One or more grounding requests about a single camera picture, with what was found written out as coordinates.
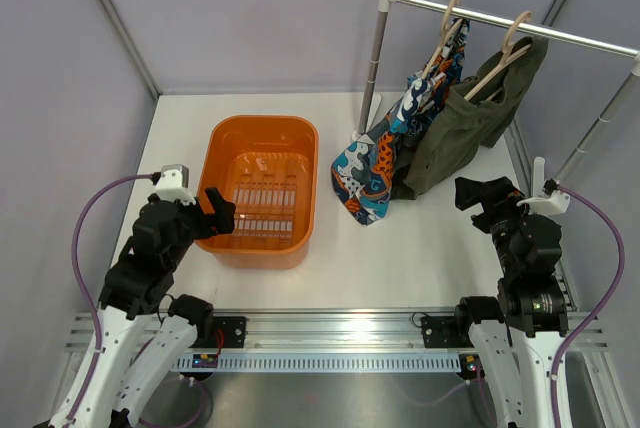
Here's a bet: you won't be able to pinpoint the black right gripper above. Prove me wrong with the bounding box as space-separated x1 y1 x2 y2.
455 176 543 275

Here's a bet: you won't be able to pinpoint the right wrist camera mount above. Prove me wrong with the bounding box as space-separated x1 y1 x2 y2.
517 157 571 217

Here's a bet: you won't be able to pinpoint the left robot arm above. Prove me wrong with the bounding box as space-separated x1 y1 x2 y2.
47 187 235 427

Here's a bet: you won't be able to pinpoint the orange plastic basket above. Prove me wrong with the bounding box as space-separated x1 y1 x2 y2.
197 115 319 270

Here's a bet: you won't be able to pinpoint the olive green shorts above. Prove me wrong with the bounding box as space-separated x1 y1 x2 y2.
391 36 548 200

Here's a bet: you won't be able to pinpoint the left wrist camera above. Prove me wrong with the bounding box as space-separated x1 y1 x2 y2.
152 164 196 206

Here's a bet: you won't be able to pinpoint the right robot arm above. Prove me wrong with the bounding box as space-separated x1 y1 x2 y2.
452 177 571 427

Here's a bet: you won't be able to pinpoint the wooden hanger of patterned shorts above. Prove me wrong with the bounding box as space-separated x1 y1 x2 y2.
420 0 462 80

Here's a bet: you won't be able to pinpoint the wooden hanger of green shorts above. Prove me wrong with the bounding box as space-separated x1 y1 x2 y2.
464 11 532 102

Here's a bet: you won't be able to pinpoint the patterned blue orange shorts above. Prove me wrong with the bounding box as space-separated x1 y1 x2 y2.
331 18 470 226

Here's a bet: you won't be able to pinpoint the white metal clothes rack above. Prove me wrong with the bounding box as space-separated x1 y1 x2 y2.
353 0 639 182

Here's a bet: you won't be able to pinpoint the aluminium rail with cable duct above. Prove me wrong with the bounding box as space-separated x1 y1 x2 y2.
63 310 610 374

